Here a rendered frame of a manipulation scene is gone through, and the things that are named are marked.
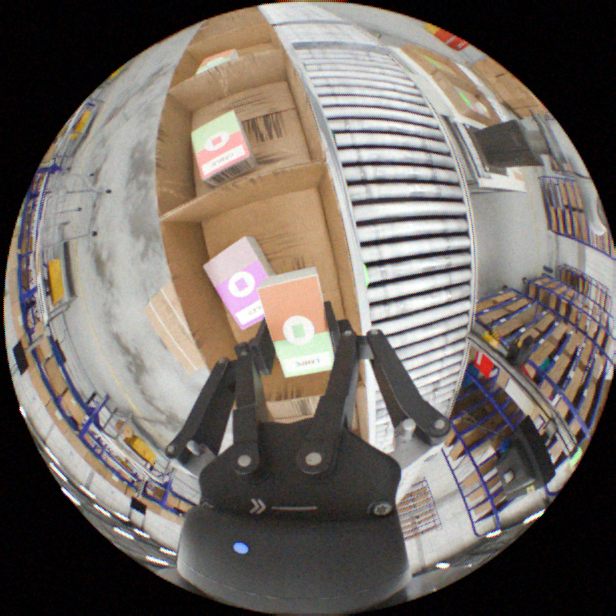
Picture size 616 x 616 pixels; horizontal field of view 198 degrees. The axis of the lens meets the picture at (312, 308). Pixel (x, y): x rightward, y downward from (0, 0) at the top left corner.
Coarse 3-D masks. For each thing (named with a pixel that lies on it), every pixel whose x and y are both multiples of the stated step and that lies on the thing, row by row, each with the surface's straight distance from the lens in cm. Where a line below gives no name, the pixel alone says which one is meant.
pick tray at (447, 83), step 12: (444, 84) 120; (456, 84) 139; (468, 84) 141; (456, 96) 115; (468, 96) 143; (480, 96) 153; (456, 108) 115; (468, 108) 110; (492, 108) 147; (480, 120) 125; (492, 120) 126
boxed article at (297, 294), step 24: (264, 288) 18; (288, 288) 18; (312, 288) 18; (264, 312) 19; (288, 312) 19; (312, 312) 19; (288, 336) 20; (312, 336) 20; (288, 360) 21; (312, 360) 21
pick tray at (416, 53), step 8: (408, 48) 141; (416, 48) 150; (408, 56) 141; (416, 56) 136; (432, 56) 161; (440, 56) 163; (424, 64) 131; (432, 64) 127; (440, 64) 162; (448, 64) 171; (456, 64) 166; (432, 72) 128; (448, 72) 132; (456, 72) 166; (464, 72) 162; (464, 80) 143; (472, 80) 157
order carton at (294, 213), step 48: (240, 192) 37; (288, 192) 46; (336, 192) 30; (192, 240) 46; (288, 240) 45; (336, 240) 38; (192, 288) 42; (336, 288) 48; (192, 336) 39; (240, 336) 54; (288, 384) 45
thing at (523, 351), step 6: (528, 336) 83; (516, 342) 88; (522, 342) 82; (528, 342) 80; (534, 342) 84; (516, 348) 86; (522, 348) 82; (528, 348) 80; (516, 354) 86; (522, 354) 82; (528, 354) 83; (516, 360) 85; (522, 360) 83; (528, 360) 88
